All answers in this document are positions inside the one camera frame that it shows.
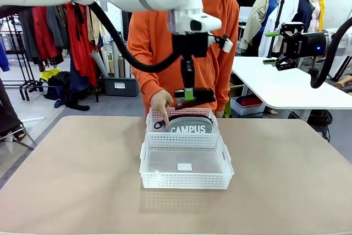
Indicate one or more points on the black green-tipped right gripper finger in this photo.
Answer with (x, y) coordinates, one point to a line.
(292, 26)
(286, 65)

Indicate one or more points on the black green-tipped left gripper finger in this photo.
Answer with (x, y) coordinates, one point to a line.
(184, 70)
(189, 93)

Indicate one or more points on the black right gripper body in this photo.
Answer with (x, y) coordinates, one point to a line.
(308, 44)

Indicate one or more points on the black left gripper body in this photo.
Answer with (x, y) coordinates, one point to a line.
(189, 43)

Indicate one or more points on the black stapler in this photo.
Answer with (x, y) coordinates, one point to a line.
(203, 96)

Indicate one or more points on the grey CAMPUS pencil case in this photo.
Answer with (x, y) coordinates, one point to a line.
(189, 126)

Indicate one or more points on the person's right forearm orange sleeve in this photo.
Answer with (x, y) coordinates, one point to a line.
(149, 89)

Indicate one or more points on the person's right hand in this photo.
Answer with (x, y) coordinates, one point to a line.
(160, 103)

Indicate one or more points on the person's left hand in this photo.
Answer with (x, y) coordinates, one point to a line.
(219, 114)

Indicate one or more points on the white hanging shirt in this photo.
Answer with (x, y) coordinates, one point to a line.
(291, 6)

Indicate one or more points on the pale pink garment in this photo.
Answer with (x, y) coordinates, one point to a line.
(314, 12)

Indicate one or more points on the white work table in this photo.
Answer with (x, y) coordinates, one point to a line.
(288, 92)

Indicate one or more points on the yellow hanging garment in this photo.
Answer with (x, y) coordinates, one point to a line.
(322, 12)

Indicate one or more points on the person in orange hoodie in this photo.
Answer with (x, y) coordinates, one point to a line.
(154, 42)

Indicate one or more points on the mannequin in beige coat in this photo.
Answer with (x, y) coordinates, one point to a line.
(258, 12)

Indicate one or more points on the green plastic item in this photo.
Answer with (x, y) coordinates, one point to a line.
(227, 108)

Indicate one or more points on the white perforated plastic basket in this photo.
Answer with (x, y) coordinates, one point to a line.
(154, 116)
(187, 163)

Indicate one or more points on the beige mannequin limb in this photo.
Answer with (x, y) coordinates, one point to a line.
(345, 82)

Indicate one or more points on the short white paper tube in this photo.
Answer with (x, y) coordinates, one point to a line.
(128, 68)

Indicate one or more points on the clear box with red contents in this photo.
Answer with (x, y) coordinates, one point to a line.
(247, 109)

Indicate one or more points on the brown cardboard tube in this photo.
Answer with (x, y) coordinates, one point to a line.
(121, 67)

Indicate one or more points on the grey storage bin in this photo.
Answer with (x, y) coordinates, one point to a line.
(121, 87)

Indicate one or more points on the tall white paper tube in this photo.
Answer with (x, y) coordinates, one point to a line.
(116, 59)

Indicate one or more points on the grey paper roll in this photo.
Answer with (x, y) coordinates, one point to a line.
(100, 64)

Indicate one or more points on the beige hanging garment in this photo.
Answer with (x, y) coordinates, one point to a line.
(94, 26)

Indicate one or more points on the long red dress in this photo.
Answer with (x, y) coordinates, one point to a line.
(79, 45)

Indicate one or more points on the black clothes pile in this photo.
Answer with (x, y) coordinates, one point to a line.
(63, 83)

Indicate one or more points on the yellow cloth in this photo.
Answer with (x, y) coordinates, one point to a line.
(49, 74)

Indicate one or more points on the grey hanging garment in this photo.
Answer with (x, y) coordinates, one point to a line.
(56, 23)

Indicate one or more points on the red jacket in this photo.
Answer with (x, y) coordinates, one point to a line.
(44, 31)

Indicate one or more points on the black metal clothes rack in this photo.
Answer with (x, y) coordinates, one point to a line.
(27, 82)

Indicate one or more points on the white plastic pipe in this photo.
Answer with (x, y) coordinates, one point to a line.
(33, 119)

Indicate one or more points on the dark hanging garment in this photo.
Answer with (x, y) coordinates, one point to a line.
(27, 31)

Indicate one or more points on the blue hanging garment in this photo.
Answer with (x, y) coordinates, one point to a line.
(4, 59)

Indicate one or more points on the seated person's dark trousers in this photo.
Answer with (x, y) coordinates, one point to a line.
(8, 114)

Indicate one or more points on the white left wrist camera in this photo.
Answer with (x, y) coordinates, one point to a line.
(203, 24)

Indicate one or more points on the metal chair frame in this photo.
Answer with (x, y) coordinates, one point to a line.
(28, 138)

